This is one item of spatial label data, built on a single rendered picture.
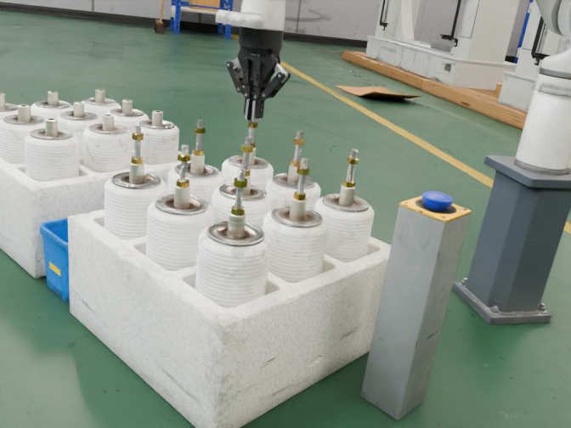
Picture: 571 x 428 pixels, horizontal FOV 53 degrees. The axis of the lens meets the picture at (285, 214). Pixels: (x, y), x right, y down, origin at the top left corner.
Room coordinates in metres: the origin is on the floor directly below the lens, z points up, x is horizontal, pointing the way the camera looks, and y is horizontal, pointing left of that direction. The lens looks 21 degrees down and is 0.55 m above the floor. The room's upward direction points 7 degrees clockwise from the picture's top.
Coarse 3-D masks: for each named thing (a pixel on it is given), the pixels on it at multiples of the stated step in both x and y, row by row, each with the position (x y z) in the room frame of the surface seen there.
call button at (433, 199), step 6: (426, 192) 0.73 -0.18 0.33; (432, 192) 0.73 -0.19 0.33; (438, 192) 0.73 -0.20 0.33; (426, 198) 0.71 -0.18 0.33; (432, 198) 0.70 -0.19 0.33; (438, 198) 0.71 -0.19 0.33; (444, 198) 0.71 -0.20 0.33; (450, 198) 0.71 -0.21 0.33; (426, 204) 0.71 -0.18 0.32; (432, 204) 0.70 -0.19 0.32; (438, 204) 0.70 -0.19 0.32; (444, 204) 0.70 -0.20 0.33; (450, 204) 0.70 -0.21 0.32; (438, 210) 0.70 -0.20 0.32; (444, 210) 0.70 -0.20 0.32
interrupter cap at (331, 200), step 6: (324, 198) 0.87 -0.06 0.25; (330, 198) 0.87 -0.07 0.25; (336, 198) 0.88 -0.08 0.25; (354, 198) 0.89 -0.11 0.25; (360, 198) 0.89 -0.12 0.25; (324, 204) 0.85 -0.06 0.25; (330, 204) 0.84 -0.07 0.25; (336, 204) 0.86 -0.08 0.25; (354, 204) 0.87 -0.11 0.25; (360, 204) 0.86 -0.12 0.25; (366, 204) 0.87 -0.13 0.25; (336, 210) 0.83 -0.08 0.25; (342, 210) 0.83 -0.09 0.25; (348, 210) 0.83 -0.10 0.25; (354, 210) 0.83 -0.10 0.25; (360, 210) 0.83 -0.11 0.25; (366, 210) 0.84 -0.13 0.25
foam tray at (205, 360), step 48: (96, 240) 0.78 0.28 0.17; (144, 240) 0.78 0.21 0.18; (96, 288) 0.78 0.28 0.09; (144, 288) 0.69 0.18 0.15; (192, 288) 0.66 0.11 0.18; (288, 288) 0.69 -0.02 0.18; (336, 288) 0.74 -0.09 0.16; (144, 336) 0.69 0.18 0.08; (192, 336) 0.62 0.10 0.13; (240, 336) 0.60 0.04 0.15; (288, 336) 0.67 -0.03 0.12; (336, 336) 0.76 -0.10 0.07; (192, 384) 0.61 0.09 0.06; (240, 384) 0.61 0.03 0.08; (288, 384) 0.68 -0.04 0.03
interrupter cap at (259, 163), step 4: (232, 156) 1.04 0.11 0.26; (236, 156) 1.04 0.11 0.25; (240, 156) 1.05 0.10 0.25; (228, 160) 1.01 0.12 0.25; (232, 160) 1.01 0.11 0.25; (236, 160) 1.02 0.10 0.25; (240, 160) 1.03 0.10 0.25; (256, 160) 1.04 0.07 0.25; (260, 160) 1.03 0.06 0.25; (264, 160) 1.04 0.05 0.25; (232, 164) 0.99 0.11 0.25; (236, 164) 0.99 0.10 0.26; (240, 164) 1.00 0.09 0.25; (256, 164) 1.02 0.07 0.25; (260, 164) 1.02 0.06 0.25; (264, 164) 1.02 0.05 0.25; (268, 164) 1.02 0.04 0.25; (248, 168) 0.98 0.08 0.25; (252, 168) 0.99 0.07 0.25; (256, 168) 0.99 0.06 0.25; (260, 168) 0.99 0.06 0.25
